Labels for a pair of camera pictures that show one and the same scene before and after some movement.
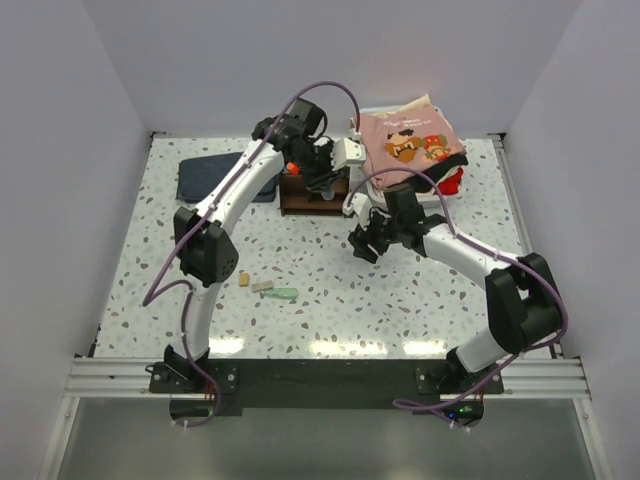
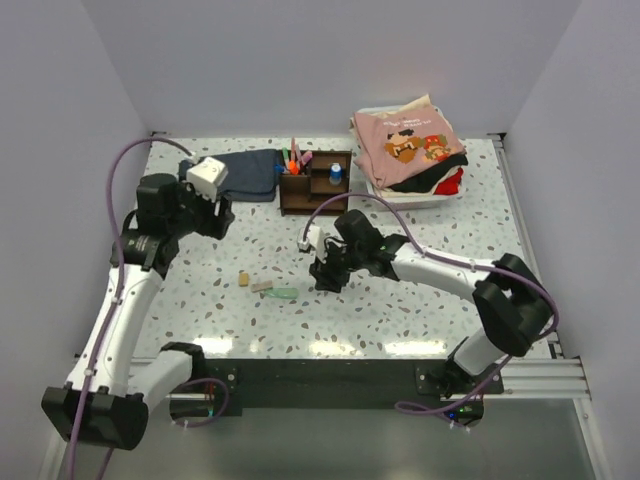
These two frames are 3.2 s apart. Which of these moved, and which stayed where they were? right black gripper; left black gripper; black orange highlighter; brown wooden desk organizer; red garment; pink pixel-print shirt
Moved: right black gripper; left black gripper
Stayed: black orange highlighter; brown wooden desk organizer; red garment; pink pixel-print shirt
